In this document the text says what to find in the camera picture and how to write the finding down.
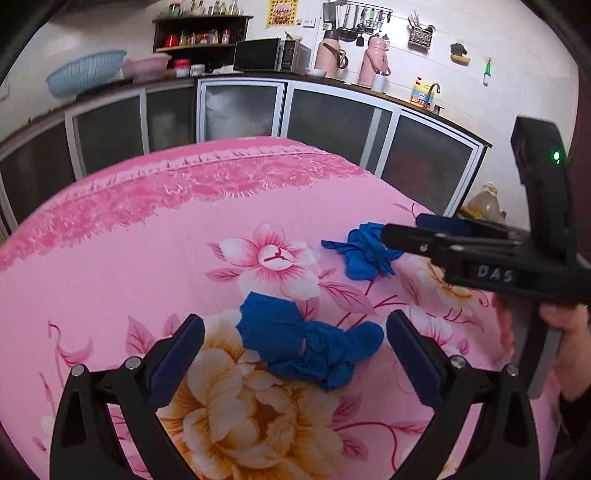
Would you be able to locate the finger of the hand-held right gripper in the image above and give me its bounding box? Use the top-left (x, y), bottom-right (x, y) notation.
top-left (414, 213), bottom-right (533, 243)
top-left (380, 223), bottom-right (525, 260)

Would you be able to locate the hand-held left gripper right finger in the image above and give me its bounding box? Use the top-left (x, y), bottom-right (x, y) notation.
top-left (385, 309), bottom-right (541, 480)

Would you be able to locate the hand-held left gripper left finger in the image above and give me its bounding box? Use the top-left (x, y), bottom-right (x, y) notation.
top-left (50, 313), bottom-right (206, 480)

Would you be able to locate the blue glove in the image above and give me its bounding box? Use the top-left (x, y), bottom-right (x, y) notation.
top-left (321, 222), bottom-right (405, 281)
top-left (236, 291), bottom-right (385, 392)

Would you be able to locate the person's right hand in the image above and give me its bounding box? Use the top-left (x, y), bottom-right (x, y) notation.
top-left (538, 302), bottom-right (591, 402)

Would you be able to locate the plastic oil bottle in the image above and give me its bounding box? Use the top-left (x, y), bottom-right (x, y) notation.
top-left (462, 182), bottom-right (507, 223)

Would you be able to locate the pink floral tablecloth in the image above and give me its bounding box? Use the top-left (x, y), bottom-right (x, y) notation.
top-left (0, 135), bottom-right (561, 480)

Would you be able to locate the metal faucet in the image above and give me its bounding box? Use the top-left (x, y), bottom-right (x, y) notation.
top-left (427, 82), bottom-right (445, 114)

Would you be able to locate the yellow detergent bottle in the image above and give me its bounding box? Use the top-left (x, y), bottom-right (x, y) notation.
top-left (410, 77), bottom-right (433, 108)

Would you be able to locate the grey framed kitchen cabinet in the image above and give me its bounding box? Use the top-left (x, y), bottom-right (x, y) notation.
top-left (0, 73), bottom-right (493, 241)

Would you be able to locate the pink thermos flask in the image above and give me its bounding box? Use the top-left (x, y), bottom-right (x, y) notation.
top-left (315, 31), bottom-right (350, 78)
top-left (358, 34), bottom-right (391, 88)

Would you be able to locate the chopstick holder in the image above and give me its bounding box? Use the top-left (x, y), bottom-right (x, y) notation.
top-left (407, 11), bottom-right (436, 49)

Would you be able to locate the black microwave oven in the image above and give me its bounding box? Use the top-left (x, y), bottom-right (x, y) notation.
top-left (233, 38), bottom-right (313, 73)

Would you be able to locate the pink plastic basin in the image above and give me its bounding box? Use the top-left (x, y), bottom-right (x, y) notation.
top-left (122, 52), bottom-right (172, 83)

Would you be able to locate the black spice shelf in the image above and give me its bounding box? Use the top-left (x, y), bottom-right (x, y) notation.
top-left (152, 14), bottom-right (254, 73)

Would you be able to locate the blue plastic basket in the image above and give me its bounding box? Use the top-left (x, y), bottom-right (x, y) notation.
top-left (46, 50), bottom-right (127, 98)

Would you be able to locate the row of glass jars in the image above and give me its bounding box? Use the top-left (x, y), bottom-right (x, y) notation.
top-left (167, 0), bottom-right (244, 17)

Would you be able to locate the wall utensil rack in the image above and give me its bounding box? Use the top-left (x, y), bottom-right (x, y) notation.
top-left (322, 0), bottom-right (394, 49)

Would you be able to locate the yellow wall poster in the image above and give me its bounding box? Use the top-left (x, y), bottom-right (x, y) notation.
top-left (269, 0), bottom-right (301, 27)

